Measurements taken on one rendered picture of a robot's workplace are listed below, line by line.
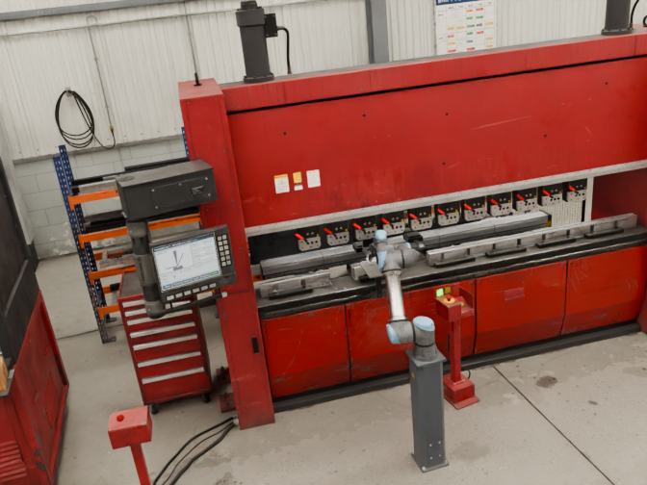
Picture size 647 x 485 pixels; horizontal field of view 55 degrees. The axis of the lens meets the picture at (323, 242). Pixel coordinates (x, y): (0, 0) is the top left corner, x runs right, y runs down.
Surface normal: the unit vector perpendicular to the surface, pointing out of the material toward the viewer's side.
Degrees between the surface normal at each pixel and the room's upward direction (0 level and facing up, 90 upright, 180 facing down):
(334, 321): 90
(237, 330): 90
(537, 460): 0
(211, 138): 90
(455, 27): 90
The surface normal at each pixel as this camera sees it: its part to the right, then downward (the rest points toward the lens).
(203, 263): 0.45, 0.29
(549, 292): 0.22, 0.35
